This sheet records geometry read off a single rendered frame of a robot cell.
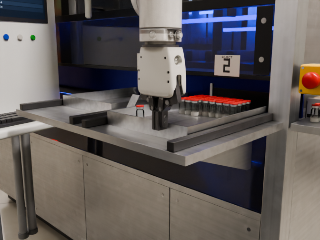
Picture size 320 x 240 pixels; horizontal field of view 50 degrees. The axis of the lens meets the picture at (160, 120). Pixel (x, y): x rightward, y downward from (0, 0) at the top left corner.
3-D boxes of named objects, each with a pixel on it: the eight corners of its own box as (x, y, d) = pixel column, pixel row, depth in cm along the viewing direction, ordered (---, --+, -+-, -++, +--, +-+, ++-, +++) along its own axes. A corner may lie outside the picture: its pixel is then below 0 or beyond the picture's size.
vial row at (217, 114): (186, 111, 104) (186, 96, 103) (239, 120, 92) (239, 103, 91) (182, 112, 103) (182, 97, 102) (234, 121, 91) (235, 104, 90)
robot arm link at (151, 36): (192, 29, 69) (191, 45, 69) (159, 30, 75) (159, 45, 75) (163, 27, 63) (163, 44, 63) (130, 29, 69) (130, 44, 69)
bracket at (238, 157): (241, 165, 102) (244, 123, 99) (250, 168, 100) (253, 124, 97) (162, 203, 78) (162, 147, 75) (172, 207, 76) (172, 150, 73)
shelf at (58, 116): (129, 98, 144) (129, 94, 144) (295, 124, 97) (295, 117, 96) (16, 115, 110) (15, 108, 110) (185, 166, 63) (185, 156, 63)
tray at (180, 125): (191, 107, 112) (191, 96, 111) (265, 118, 95) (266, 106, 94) (107, 124, 88) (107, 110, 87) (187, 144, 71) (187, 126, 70)
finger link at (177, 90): (190, 94, 67) (173, 109, 70) (170, 62, 69) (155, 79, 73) (186, 94, 66) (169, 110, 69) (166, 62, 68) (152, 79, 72)
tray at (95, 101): (137, 95, 140) (137, 86, 140) (187, 102, 123) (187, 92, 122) (63, 105, 116) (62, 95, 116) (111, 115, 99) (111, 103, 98)
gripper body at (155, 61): (192, 40, 68) (190, 96, 71) (155, 40, 75) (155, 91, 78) (166, 39, 63) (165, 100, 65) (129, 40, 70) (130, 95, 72)
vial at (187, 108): (187, 113, 101) (188, 97, 100) (193, 114, 100) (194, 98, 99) (183, 114, 100) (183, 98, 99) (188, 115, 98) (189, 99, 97)
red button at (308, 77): (305, 87, 86) (307, 71, 85) (322, 88, 83) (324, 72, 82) (299, 88, 83) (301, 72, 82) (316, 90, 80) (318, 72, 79)
